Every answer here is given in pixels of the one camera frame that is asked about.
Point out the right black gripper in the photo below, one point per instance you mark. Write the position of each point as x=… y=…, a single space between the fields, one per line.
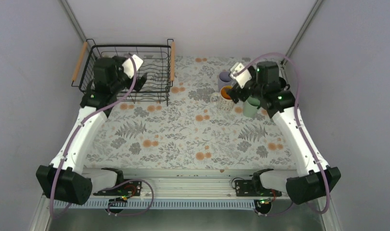
x=235 y=90

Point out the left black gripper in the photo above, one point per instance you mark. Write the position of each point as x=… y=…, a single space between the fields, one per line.
x=140 y=82

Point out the mint green tumbler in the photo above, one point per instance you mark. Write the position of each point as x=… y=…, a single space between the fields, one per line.
x=251 y=107

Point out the black cylindrical cup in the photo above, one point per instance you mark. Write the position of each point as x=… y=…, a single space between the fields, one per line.
x=283 y=84

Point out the lilac plastic cup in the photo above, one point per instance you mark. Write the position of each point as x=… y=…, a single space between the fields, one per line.
x=224 y=79

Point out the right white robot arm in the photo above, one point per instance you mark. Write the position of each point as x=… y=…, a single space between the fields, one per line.
x=313 y=177

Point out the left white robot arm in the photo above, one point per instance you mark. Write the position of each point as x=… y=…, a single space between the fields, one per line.
x=64 y=178

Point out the floral patterned table mat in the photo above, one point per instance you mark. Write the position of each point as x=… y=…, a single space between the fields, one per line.
x=188 y=131

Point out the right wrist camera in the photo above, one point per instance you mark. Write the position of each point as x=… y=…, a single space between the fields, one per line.
x=240 y=74

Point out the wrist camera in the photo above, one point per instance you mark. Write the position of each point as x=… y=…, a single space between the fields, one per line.
x=240 y=74
x=132 y=65

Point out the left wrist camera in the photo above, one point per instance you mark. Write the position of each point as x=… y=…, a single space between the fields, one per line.
x=132 y=65

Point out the black wire dish rack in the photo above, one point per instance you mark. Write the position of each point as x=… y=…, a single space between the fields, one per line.
x=158 y=66

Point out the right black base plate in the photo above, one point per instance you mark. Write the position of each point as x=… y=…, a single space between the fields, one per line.
x=246 y=188

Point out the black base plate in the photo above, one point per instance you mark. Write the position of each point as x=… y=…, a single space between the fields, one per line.
x=132 y=188
x=246 y=188

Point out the aluminium mounting rail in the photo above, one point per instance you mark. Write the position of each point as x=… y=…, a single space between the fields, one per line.
x=184 y=184

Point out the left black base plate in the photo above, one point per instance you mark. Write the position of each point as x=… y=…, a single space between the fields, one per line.
x=132 y=188

